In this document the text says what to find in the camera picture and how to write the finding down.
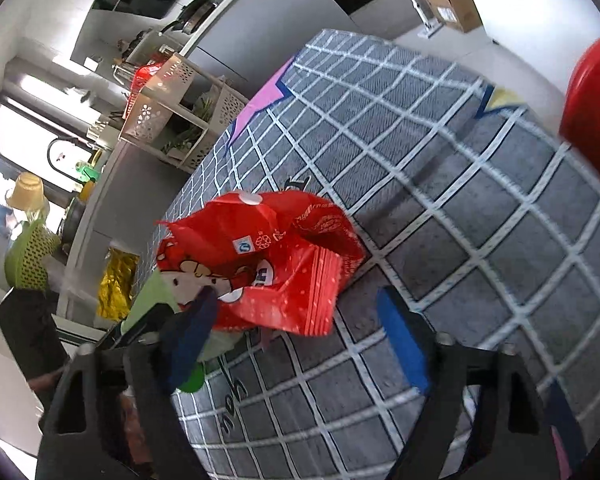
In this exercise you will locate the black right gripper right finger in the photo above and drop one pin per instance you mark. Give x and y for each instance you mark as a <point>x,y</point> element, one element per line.
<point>410,335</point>

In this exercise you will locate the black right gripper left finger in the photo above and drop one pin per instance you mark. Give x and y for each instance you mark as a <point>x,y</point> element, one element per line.
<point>183,336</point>

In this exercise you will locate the green plastic snack bag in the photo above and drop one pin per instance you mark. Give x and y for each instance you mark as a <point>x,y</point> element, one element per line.
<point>163,295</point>

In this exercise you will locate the red snack wrapper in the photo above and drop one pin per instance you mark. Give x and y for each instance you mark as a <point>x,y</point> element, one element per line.
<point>277,260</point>

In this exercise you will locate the red trash bin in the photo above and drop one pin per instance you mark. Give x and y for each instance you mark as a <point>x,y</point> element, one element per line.
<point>580,125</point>

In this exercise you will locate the grey kitchen counter cabinet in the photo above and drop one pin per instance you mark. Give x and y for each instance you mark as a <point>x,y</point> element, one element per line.
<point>246,41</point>

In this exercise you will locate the gold foil bag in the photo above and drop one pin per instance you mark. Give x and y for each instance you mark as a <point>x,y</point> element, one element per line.
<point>114,298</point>

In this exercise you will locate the grey checked tablecloth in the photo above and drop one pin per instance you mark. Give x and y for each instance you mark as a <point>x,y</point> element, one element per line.
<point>489,226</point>

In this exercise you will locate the green perforated basket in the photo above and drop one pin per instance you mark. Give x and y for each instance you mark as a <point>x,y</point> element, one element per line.
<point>23,261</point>

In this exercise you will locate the beige plastic storage rack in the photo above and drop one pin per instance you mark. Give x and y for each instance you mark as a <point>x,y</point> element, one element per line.
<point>180,113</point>

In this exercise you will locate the red plastic bag on rack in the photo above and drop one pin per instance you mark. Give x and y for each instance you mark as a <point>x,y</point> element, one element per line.
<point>142,75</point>

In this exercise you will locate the white stick vacuum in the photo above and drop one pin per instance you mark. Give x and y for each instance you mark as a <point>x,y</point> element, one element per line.
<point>430,24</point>

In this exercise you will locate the black wok on stove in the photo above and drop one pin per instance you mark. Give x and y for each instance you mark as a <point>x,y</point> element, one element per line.
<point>190,17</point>

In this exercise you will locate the brown cardboard box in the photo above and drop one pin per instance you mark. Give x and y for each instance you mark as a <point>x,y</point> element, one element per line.
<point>461,15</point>

